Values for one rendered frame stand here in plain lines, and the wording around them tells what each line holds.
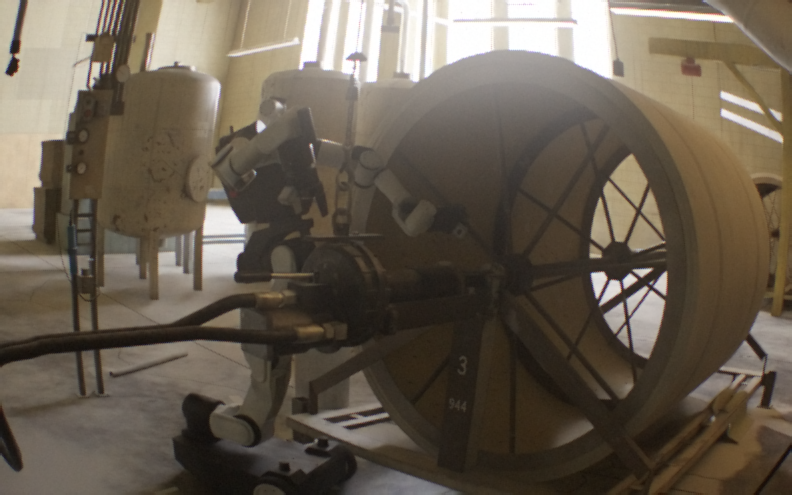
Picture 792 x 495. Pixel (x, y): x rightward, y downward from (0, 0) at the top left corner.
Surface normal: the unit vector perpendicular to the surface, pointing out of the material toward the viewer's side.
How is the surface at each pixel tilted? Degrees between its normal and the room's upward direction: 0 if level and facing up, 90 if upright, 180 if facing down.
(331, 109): 90
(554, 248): 86
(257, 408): 90
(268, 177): 99
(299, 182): 115
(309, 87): 90
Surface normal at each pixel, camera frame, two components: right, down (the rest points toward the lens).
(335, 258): -0.67, 0.03
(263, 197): -0.20, 0.24
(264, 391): -0.29, 0.48
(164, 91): 0.36, 0.11
